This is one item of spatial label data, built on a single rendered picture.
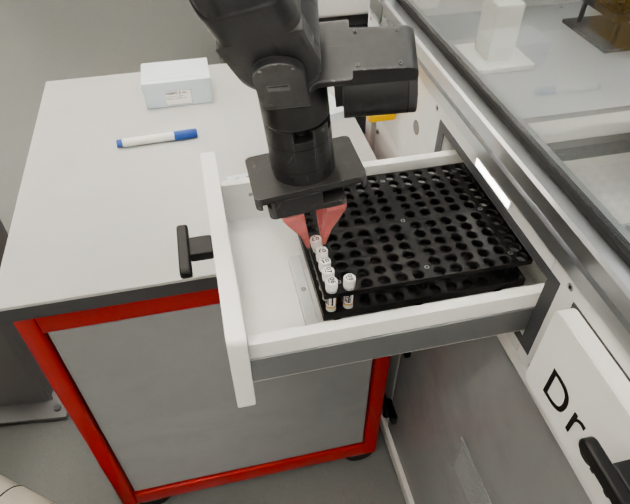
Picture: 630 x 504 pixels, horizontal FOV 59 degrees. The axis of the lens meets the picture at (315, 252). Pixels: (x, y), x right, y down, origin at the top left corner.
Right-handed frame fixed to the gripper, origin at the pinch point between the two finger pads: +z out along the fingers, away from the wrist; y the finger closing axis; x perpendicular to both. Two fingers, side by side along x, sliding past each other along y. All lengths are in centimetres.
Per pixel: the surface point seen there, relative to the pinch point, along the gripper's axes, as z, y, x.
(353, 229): 2.3, 4.6, 2.0
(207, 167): -1.9, -9.4, 13.1
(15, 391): 77, -75, 49
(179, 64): 10, -13, 65
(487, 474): 39.7, 17.4, -14.0
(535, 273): 9.9, 24.0, -4.2
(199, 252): -0.6, -11.8, 1.1
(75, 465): 86, -62, 29
